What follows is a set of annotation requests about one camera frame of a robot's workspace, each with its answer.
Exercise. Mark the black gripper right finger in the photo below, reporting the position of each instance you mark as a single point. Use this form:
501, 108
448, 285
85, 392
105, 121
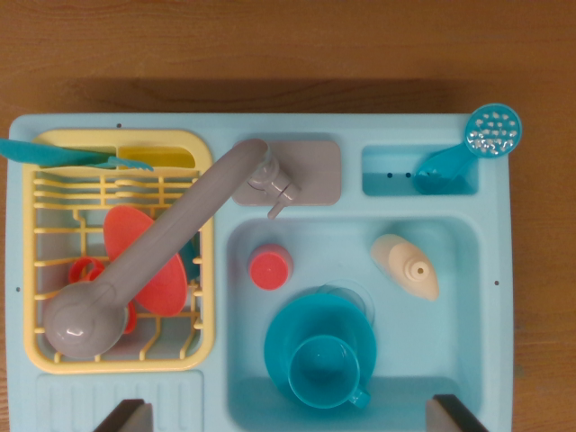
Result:
450, 418

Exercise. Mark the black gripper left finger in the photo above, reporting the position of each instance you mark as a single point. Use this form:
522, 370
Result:
130, 418

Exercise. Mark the cream detergent bottle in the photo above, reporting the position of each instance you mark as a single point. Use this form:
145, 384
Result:
396, 256

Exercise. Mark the light blue toy sink unit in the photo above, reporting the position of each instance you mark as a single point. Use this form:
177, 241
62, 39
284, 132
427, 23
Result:
346, 208

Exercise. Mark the grey toy faucet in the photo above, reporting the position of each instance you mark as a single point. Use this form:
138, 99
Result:
135, 261

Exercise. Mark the teal plate standing in rack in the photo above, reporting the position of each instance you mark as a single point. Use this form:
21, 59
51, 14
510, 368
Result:
192, 265

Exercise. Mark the yellow plastic dish rack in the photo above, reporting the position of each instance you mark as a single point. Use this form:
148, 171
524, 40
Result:
208, 270

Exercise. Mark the teal toy plate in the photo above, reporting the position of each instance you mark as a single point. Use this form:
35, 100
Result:
315, 315

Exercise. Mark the red toy plate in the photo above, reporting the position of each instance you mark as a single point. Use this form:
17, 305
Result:
126, 229

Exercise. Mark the red toy tumbler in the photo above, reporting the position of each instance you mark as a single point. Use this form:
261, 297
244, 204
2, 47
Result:
268, 270

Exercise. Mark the teal slotted spoon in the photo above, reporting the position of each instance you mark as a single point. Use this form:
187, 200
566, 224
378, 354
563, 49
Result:
450, 162

